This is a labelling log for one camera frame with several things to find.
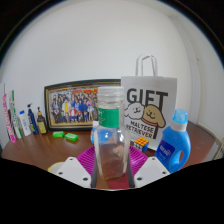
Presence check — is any white printed paper bag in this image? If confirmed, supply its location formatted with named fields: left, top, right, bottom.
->
left=120, top=54, right=178, bottom=152

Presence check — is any colourful puzzle cube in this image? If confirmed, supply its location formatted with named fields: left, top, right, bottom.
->
left=133, top=136, right=150, bottom=153

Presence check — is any blue detergent bottle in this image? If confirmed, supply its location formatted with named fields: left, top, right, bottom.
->
left=154, top=108, right=192, bottom=174

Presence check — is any dark blue pump bottle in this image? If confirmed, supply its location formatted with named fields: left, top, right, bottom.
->
left=26, top=103, right=40, bottom=136

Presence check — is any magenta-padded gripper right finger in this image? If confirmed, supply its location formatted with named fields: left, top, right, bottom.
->
left=126, top=145, right=171, bottom=190

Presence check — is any white tube bottle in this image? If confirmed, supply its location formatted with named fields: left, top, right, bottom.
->
left=18, top=110, right=33, bottom=137

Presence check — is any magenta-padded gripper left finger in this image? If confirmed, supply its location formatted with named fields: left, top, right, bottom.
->
left=54, top=145, right=98, bottom=190

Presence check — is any white wall radiator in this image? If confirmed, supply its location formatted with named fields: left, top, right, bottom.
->
left=213, top=139, right=224, bottom=162

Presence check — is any dark-framed group photo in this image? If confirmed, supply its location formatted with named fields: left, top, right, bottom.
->
left=43, top=78, right=123, bottom=132

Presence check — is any dark yellow-labelled pump bottle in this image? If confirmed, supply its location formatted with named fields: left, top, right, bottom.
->
left=36, top=106, right=48, bottom=135

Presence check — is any clear green-labelled drink bottle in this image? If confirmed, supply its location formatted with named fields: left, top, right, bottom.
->
left=93, top=85, right=131, bottom=183

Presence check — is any small green box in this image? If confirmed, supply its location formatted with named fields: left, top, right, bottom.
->
left=51, top=130, right=66, bottom=139
left=64, top=132, right=80, bottom=142

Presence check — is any brown wooden side table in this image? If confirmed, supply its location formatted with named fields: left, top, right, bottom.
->
left=184, top=120, right=221, bottom=168

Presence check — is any flat round red coaster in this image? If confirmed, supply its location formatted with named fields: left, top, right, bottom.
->
left=105, top=173, right=130, bottom=190

